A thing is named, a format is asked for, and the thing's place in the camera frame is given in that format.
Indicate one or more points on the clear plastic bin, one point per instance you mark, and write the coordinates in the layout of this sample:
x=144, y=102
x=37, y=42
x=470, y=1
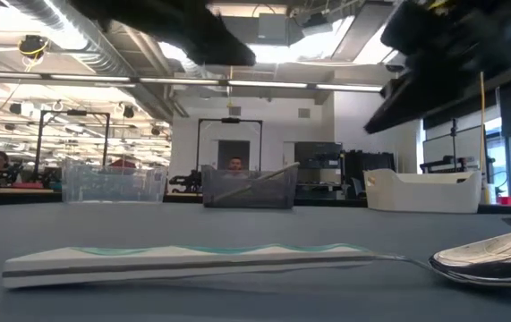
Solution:
x=112, y=188

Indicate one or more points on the black equipment rack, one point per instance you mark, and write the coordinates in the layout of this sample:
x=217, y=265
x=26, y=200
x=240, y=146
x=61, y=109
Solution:
x=371, y=161

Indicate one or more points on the long ceiling light bar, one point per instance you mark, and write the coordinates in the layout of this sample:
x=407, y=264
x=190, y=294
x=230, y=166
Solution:
x=264, y=83

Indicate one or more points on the red box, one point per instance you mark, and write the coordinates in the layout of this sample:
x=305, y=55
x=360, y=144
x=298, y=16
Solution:
x=510, y=201

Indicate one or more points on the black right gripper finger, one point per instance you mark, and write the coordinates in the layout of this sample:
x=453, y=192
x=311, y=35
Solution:
x=407, y=100

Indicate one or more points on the silver ventilation duct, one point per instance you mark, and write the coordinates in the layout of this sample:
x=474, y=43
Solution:
x=89, y=44

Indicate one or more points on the black cabinet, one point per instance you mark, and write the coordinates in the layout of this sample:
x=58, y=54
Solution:
x=317, y=156

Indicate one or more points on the black background robot arm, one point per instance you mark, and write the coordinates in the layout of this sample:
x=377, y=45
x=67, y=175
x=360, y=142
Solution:
x=183, y=181

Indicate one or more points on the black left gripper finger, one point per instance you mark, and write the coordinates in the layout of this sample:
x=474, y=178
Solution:
x=228, y=51

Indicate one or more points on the black equipment stand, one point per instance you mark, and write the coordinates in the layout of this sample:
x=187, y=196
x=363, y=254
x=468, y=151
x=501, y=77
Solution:
x=454, y=143

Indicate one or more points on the grey plastic bin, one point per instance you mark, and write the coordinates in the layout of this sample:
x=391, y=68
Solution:
x=246, y=197

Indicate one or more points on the black gantry frame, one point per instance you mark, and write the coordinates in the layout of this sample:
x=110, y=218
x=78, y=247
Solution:
x=39, y=143
x=230, y=120

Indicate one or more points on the black table frame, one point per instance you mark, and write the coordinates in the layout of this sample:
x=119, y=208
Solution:
x=13, y=199

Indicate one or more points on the white plastic bin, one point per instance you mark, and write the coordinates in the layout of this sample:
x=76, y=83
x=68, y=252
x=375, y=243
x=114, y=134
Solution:
x=420, y=197

